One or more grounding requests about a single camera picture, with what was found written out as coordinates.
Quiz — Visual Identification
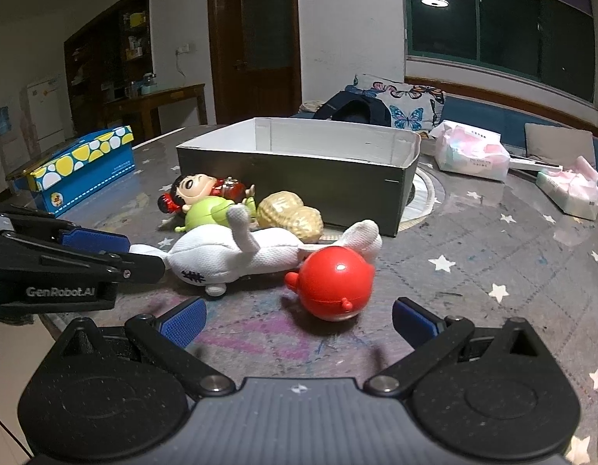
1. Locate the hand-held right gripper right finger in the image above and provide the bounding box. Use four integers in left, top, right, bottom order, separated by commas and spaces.
364, 297, 552, 398

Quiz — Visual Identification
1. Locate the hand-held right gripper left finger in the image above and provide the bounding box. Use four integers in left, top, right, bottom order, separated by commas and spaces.
47, 297, 237, 400

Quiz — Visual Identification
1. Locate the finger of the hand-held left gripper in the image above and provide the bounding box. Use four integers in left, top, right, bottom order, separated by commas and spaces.
0, 198, 131, 253
0, 232, 167, 284

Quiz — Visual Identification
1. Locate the green plastic toy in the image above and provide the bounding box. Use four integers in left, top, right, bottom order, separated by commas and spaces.
175, 196, 259, 233

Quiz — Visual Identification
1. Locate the red round plastic toy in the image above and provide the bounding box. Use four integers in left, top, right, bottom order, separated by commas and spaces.
284, 246, 376, 323

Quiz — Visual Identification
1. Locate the red dress doll figure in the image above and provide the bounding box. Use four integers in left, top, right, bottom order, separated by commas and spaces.
157, 174, 256, 215

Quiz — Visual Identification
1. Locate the white plush toy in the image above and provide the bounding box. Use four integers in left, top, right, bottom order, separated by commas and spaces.
129, 203, 383, 297

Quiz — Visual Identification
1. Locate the peanut shaped toy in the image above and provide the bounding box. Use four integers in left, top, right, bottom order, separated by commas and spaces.
257, 191, 324, 243

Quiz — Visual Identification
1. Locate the grey cardboard box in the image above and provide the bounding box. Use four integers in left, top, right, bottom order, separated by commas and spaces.
176, 117, 422, 237

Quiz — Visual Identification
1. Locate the blue box with yellow dots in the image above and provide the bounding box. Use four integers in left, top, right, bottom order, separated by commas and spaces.
14, 125, 136, 218

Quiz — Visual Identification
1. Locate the star print tablecloth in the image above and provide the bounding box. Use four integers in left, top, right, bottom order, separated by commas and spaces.
37, 126, 598, 465

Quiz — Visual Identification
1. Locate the round white mat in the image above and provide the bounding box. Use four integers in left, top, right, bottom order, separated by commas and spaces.
400, 167, 448, 226

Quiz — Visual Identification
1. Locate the white fridge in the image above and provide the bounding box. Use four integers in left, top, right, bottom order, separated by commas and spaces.
26, 76, 66, 144

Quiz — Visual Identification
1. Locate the wooden desk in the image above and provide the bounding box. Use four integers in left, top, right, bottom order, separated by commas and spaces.
104, 83, 207, 143

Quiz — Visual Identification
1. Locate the pink white tissue pack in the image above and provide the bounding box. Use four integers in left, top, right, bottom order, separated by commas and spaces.
536, 156, 598, 220
432, 120, 511, 183

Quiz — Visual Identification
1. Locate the dark wooden cabinet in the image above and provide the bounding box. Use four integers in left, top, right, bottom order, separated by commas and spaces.
64, 0, 152, 136

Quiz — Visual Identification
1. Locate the butterfly print pillow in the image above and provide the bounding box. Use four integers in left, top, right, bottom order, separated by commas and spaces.
352, 74, 446, 133

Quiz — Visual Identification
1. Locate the blue sofa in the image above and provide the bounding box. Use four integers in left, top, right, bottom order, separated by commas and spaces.
292, 94, 598, 158

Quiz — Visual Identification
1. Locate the dark blue backpack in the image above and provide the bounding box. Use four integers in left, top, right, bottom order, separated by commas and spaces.
311, 91, 392, 129

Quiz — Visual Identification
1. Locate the grey cushion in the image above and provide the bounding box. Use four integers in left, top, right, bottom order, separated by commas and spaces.
524, 122, 596, 166

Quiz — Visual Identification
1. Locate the brown wooden door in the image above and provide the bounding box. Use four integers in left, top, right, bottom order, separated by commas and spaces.
207, 0, 302, 125

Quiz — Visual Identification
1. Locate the green framed window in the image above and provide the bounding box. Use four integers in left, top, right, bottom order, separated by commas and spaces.
403, 0, 598, 103

